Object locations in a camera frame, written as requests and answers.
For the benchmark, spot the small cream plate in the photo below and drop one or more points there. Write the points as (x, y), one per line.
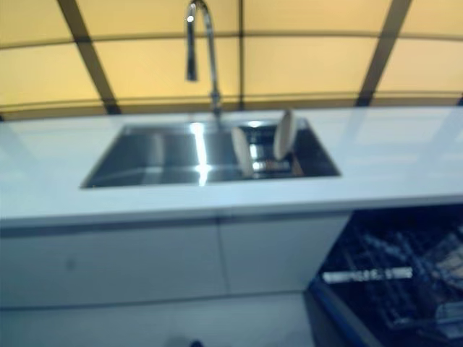
(241, 152)

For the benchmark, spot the large cream plate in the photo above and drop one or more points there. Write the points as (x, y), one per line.
(283, 135)

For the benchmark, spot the black dish drying rack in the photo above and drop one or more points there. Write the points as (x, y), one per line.
(267, 166)

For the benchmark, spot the stainless steel sink basin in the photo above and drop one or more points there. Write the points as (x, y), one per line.
(155, 152)

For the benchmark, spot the chrome gooseneck kitchen faucet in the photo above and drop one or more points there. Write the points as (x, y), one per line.
(191, 54)

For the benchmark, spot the dark window frame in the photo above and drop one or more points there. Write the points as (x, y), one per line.
(88, 54)

